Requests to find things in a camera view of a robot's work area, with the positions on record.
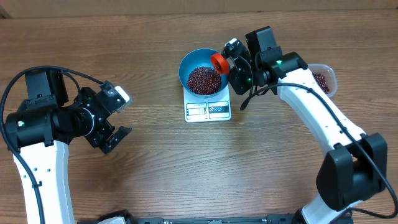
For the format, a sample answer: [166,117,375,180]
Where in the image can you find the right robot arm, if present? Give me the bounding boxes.
[221,27,391,223]

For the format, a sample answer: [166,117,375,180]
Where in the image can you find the red measuring scoop blue handle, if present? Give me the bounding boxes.
[210,52,229,75]

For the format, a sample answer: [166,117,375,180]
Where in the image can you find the blue bowl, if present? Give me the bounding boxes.
[178,49,228,98]

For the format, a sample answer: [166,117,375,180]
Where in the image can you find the clear plastic container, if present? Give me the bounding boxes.
[308,63,338,98]

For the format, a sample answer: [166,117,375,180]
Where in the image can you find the red beans in bowl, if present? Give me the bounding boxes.
[187,66,222,95]

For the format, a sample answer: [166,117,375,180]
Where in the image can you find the white digital kitchen scale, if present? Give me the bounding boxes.
[183,86,232,123]

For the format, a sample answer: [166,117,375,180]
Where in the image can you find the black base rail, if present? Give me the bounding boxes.
[77,208,354,224]

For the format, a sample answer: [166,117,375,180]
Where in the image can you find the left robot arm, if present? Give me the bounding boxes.
[1,65,132,223]

